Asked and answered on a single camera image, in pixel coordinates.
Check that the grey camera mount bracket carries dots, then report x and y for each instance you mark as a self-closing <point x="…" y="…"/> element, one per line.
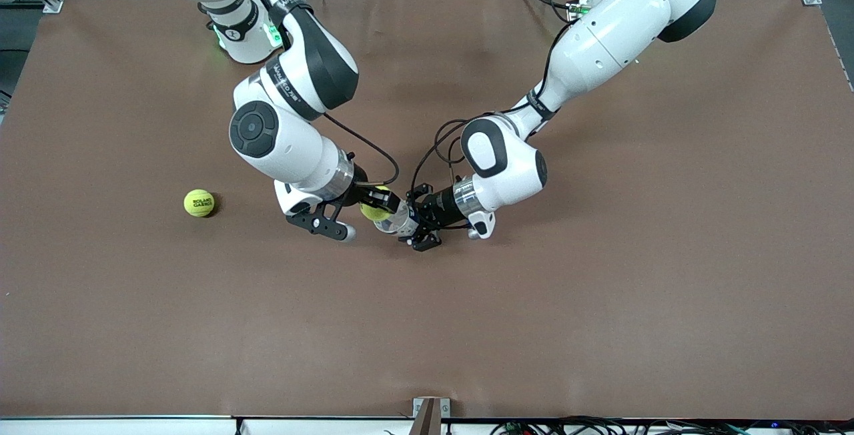
<point x="430" y="415"/>

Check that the yellow tennis ball black print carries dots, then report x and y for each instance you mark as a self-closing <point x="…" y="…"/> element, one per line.
<point x="199" y="203"/>

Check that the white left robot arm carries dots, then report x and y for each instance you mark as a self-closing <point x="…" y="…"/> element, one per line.
<point x="600" y="41"/>

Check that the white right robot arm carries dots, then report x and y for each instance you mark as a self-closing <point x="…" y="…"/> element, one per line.
<point x="287" y="148"/>

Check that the brown paper table cover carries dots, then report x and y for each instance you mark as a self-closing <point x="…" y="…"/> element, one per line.
<point x="427" y="321"/>

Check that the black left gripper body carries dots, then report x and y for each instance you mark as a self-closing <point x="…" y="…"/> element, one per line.
<point x="440" y="209"/>

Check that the plain yellow tennis ball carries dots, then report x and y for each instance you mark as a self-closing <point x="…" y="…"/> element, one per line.
<point x="370" y="213"/>

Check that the clear tennis ball can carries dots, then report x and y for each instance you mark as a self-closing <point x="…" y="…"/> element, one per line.
<point x="393" y="223"/>

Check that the white table edge strip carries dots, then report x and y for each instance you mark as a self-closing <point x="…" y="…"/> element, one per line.
<point x="133" y="427"/>

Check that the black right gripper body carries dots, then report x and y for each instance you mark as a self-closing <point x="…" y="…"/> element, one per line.
<point x="361" y="179"/>

